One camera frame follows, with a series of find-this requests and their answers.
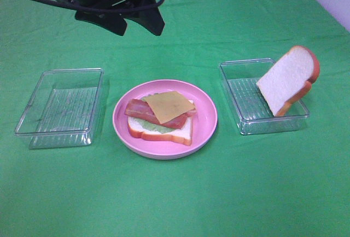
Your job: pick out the bacon strip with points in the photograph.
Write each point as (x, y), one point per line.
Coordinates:
(191, 113)
(140, 109)

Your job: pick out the yellow cheese slice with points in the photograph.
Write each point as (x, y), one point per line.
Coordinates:
(168, 105)

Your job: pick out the green lettuce leaf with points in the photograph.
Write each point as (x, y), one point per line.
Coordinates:
(153, 127)

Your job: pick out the bread slice from tray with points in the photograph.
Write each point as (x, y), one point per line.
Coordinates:
(182, 135)

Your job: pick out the left clear plastic tray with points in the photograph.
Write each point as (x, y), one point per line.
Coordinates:
(63, 109)

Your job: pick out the clear plastic tray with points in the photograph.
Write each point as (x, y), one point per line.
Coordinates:
(250, 111)
(63, 109)

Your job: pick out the right clear plastic tray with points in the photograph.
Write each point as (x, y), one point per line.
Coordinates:
(250, 111)

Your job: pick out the pink round plate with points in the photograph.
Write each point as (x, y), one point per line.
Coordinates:
(204, 122)

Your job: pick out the green tablecloth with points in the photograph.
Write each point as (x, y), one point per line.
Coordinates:
(284, 184)

